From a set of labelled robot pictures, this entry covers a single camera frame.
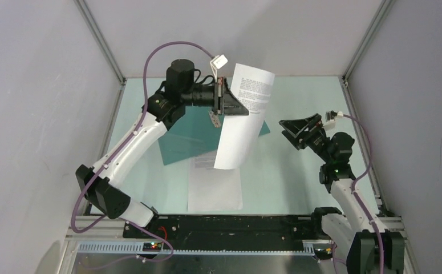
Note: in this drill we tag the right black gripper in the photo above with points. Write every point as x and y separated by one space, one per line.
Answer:
295 126

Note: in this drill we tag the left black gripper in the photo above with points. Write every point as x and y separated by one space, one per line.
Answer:
224 103

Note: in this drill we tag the printed white paper sheet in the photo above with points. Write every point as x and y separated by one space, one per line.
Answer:
252 87

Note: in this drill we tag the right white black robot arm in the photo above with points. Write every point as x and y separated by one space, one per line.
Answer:
354 229

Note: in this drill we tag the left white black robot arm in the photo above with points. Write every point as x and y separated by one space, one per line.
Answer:
100 184

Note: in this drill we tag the right controller board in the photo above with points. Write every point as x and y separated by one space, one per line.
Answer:
323 253

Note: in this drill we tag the controller board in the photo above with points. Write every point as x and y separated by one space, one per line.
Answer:
323 253
152 246

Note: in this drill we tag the left controller board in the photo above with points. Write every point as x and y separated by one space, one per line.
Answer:
152 246

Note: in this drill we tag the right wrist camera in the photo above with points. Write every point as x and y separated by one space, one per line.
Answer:
331 117

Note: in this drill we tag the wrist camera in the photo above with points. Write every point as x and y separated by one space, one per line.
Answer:
216 63
331 117

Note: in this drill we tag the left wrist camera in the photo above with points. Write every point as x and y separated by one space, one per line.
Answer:
216 63

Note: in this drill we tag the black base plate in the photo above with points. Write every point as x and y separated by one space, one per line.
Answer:
251 233

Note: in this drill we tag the aluminium frame rail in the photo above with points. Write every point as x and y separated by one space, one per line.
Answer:
116 236

